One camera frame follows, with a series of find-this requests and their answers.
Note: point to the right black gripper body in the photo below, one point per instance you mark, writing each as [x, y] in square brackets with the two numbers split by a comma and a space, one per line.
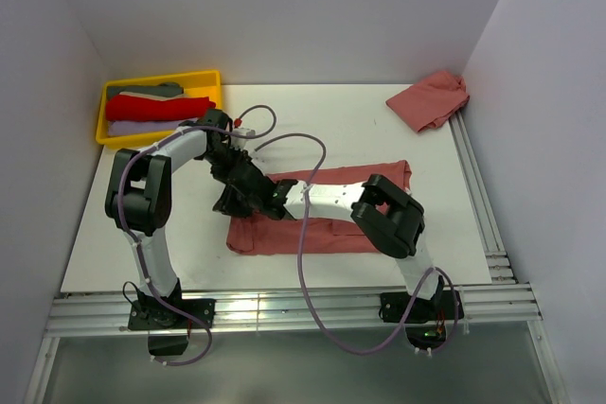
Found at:
[240, 207]

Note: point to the salmon pink t-shirt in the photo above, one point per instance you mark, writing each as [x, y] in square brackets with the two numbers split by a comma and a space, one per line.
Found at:
[258, 235]
[431, 102]

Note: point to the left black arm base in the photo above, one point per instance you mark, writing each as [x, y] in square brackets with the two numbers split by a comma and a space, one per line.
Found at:
[169, 332]

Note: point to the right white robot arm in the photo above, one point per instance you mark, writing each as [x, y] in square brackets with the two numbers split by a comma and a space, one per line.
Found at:
[390, 218]

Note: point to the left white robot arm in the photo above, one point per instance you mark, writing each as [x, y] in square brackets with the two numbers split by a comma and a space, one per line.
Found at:
[139, 196]

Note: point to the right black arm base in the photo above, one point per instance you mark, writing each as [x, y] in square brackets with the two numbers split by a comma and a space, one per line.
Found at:
[425, 326]

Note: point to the yellow plastic tray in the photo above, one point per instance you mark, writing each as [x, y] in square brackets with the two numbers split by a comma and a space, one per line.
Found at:
[205, 83]

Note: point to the rolled grey t-shirt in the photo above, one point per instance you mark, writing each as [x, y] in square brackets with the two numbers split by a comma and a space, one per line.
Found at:
[166, 89]

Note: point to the rolled beige t-shirt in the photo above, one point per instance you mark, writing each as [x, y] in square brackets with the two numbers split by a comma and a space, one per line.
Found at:
[155, 97]

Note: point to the rolled lilac t-shirt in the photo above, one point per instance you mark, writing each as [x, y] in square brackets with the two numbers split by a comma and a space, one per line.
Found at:
[125, 127]

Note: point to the rolled red t-shirt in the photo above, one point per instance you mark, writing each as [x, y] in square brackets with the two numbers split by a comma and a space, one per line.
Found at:
[143, 109]

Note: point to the folded salmon pink t-shirt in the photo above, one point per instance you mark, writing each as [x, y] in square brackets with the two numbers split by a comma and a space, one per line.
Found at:
[431, 102]

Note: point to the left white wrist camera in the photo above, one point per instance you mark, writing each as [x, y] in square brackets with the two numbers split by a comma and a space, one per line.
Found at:
[243, 134]

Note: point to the aluminium rail frame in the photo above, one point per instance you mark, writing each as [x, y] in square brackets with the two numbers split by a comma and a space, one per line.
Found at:
[502, 301]

